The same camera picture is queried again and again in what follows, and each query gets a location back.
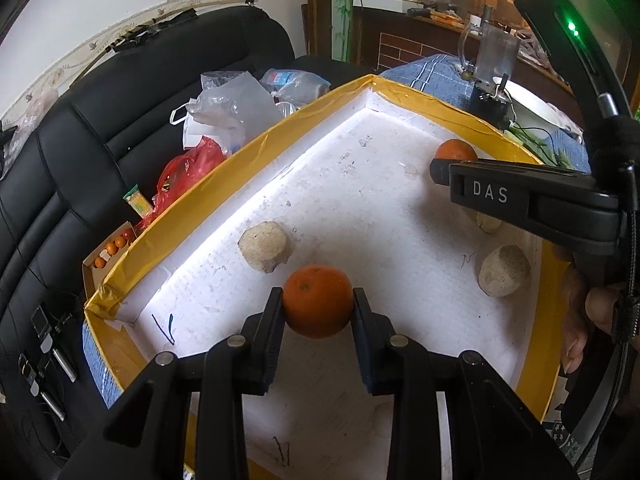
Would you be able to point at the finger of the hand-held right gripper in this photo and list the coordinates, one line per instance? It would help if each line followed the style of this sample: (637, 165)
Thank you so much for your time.
(440, 171)

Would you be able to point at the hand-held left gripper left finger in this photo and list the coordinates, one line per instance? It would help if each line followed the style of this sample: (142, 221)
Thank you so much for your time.
(272, 355)

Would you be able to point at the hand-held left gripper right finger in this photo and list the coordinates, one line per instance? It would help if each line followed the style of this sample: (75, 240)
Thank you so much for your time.
(365, 355)

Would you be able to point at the orange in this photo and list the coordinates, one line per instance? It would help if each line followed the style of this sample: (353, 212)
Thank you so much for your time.
(318, 300)
(455, 150)

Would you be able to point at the small foam-wrapped fruit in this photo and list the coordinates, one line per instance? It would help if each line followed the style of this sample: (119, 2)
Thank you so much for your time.
(487, 222)

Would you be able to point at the yellow-edged white foam box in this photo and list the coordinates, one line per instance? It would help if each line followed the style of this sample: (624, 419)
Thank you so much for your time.
(375, 200)

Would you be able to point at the large foam-wrapped fruit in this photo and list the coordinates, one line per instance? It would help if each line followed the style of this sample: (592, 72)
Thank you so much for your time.
(263, 247)

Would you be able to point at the person's right hand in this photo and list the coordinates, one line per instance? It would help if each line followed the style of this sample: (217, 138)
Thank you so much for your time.
(575, 320)

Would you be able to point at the green leafy vegetable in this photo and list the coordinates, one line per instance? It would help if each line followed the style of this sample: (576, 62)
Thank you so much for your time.
(542, 146)

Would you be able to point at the small black cylindrical device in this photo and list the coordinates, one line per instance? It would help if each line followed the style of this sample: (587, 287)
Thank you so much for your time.
(487, 105)

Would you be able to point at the blue plaid tablecloth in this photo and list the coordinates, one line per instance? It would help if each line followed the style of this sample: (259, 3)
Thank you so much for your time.
(425, 72)

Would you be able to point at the white enamel basin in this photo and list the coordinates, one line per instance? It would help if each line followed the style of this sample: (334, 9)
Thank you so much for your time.
(535, 105)

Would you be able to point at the clear glass pitcher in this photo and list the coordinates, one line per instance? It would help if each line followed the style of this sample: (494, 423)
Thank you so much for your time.
(495, 52)

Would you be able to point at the plastic water bottle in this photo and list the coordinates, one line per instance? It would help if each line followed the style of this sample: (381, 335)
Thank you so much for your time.
(295, 82)

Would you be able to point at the small printed cardboard carton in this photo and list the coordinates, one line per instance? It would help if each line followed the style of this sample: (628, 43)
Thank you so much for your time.
(107, 255)

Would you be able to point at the wooden framed glass partition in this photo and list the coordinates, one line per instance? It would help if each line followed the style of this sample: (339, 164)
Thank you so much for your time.
(318, 10)

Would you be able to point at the red plastic bag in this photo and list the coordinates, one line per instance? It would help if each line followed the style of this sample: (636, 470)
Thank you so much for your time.
(190, 170)

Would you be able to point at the green yellow snack packet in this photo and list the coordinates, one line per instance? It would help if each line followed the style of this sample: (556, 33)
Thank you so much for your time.
(137, 202)

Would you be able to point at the clear plastic bag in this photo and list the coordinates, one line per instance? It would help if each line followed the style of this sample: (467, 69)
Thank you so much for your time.
(225, 105)

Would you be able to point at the black leather sofa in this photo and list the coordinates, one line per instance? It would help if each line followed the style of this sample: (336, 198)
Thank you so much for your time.
(100, 160)

